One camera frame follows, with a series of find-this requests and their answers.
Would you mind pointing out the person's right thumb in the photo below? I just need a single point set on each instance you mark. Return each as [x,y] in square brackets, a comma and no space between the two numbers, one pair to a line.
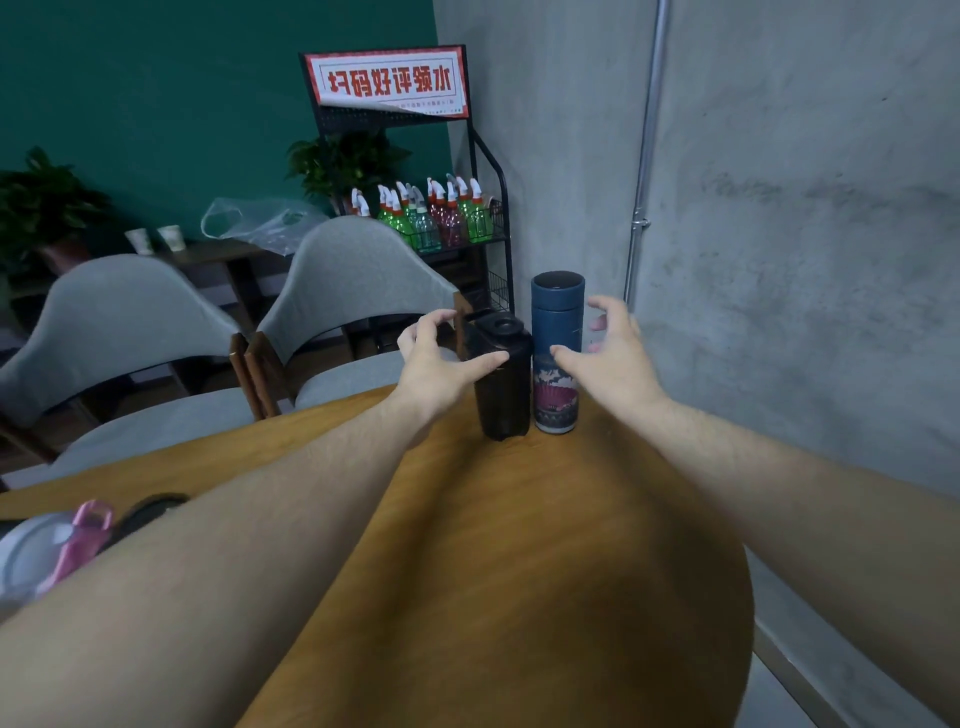
[571,358]

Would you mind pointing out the row of coloured spray bottles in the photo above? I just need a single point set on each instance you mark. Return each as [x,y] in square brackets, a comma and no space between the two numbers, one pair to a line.
[427,221]

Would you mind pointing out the white paper cup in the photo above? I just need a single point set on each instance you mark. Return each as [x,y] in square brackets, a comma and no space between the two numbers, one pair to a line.
[172,238]
[140,241]

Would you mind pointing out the grey upholstered wooden chair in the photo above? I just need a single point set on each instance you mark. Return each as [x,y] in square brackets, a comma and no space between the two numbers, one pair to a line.
[112,322]
[352,277]

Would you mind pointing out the black tumbler bottle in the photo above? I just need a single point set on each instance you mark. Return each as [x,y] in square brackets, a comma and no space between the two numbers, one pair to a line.
[504,405]

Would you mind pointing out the grey metal wall pipe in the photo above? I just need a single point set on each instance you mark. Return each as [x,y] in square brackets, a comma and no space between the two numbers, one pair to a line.
[645,150]

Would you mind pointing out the green potted plant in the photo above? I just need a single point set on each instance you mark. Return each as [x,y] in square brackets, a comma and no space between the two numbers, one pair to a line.
[345,161]
[41,206]

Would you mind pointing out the person's left forearm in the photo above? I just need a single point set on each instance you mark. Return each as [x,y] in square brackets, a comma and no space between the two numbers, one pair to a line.
[225,570]

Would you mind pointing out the clear plastic bag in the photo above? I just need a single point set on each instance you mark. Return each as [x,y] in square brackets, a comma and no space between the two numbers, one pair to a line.
[266,221]

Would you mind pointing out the person's right hand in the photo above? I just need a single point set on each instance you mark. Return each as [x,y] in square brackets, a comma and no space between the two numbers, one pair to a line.
[619,371]

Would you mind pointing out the red and white sign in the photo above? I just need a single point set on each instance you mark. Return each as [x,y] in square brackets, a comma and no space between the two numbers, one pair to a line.
[390,81]

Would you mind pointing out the person's right forearm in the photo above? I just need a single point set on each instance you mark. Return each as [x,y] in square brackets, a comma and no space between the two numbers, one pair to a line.
[810,525]

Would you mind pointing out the blue patterned thermos bottle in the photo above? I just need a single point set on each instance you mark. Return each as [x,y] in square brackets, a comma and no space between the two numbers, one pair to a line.
[556,307]

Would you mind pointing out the white bottle with pink loop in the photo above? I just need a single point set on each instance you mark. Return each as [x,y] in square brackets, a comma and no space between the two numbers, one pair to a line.
[30,551]

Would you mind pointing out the person's left hand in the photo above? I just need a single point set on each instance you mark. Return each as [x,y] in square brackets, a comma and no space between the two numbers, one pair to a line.
[427,379]

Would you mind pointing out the black metal display rack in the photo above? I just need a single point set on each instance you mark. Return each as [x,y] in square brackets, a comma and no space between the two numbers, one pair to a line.
[491,187]

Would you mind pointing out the dark wooden side table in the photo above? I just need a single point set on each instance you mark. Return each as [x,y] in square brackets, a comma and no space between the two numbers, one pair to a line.
[217,253]

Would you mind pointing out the person's left thumb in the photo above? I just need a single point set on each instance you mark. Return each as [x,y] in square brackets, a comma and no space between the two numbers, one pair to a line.
[481,364]

